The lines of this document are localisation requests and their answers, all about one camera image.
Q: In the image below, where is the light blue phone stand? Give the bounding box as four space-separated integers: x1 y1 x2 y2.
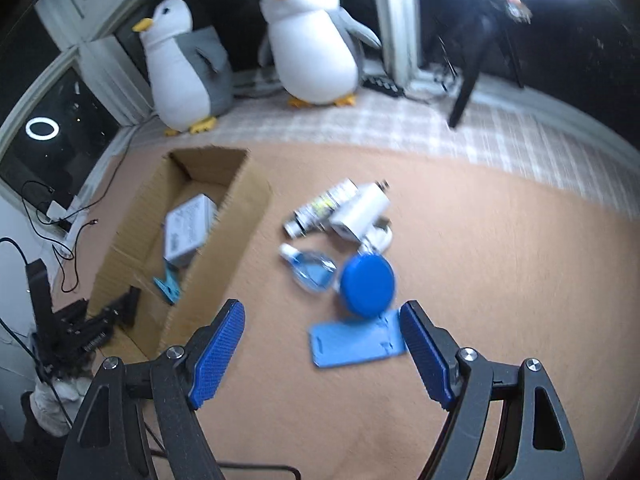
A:
308 310 407 368

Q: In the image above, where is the brown cardboard box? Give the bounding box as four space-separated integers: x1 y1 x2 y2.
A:
89 146 271 363

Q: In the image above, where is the teal clothes peg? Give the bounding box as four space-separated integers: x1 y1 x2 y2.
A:
153 262 181 306

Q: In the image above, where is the round blue lid case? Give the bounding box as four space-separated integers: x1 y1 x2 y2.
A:
338 254 396 318

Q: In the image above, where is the white square tin box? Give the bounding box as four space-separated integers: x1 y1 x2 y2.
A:
164 194 217 269

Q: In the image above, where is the clear blue small bottle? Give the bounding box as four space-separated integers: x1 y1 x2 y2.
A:
279 244 337 292

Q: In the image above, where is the white power strip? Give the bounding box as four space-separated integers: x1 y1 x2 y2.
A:
47 200 89 259

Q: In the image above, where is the white plastic device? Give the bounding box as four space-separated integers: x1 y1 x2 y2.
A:
329 180 390 242

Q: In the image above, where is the white cylinder tube with label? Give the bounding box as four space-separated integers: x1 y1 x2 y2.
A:
283 179 358 240

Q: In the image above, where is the checkered cloth mat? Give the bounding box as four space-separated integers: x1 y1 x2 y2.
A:
122 88 639 220

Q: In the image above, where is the black power strip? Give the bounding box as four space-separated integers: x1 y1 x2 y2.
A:
362 75 405 99

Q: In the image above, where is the penguin plush with square body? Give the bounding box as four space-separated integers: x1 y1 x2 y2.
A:
132 0 234 136

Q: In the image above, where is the large round penguin plush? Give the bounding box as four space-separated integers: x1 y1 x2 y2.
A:
258 0 382 107

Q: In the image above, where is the black tripod stand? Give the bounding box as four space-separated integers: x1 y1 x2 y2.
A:
440 0 532 129

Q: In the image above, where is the black usb cable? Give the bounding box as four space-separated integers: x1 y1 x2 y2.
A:
0 123 151 295

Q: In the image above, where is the ring light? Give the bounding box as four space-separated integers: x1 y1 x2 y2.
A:
25 116 60 142

